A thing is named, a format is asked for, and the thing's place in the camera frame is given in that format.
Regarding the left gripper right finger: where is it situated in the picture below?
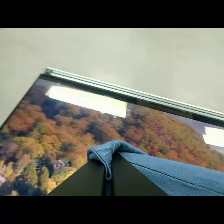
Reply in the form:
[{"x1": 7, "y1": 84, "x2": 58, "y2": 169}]
[{"x1": 109, "y1": 151, "x2": 168, "y2": 197}]

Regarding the blue garment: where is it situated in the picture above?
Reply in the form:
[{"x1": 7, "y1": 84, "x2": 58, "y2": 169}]
[{"x1": 86, "y1": 139, "x2": 224, "y2": 197}]

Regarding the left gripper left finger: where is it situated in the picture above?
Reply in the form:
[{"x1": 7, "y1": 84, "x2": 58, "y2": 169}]
[{"x1": 48, "y1": 159, "x2": 108, "y2": 197}]

